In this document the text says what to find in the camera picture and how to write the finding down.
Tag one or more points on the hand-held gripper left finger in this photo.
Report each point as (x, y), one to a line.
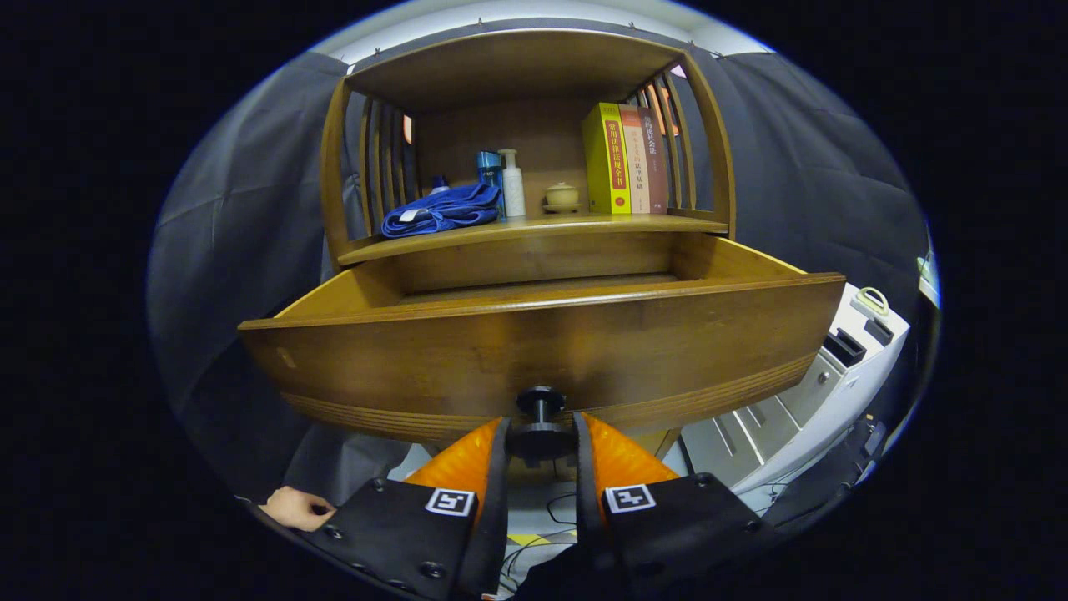
(498, 501)

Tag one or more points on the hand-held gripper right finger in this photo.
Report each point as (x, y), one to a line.
(586, 501)

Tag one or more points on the wooden drawer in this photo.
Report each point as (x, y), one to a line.
(542, 342)

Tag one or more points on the white side cabinet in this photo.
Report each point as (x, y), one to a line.
(793, 417)

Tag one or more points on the wooden countertop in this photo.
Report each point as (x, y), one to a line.
(576, 224)

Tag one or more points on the wooden cabinet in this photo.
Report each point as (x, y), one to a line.
(517, 67)

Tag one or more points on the blue folded towel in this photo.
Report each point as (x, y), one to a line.
(442, 210)

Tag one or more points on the beige lidded teacup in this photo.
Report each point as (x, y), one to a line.
(561, 197)

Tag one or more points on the white pump bottle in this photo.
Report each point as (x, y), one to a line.
(513, 188)

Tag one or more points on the small blue-capped white bottle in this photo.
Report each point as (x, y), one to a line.
(439, 185)

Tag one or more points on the clear blue bottle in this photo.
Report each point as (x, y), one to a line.
(490, 169)

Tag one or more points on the yellow book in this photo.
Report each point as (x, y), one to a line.
(602, 159)

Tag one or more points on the beige orange book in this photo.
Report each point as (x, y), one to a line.
(637, 159)

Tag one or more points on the brown book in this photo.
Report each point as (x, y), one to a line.
(656, 159)

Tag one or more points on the black backdrop cloth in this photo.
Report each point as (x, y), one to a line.
(242, 250)

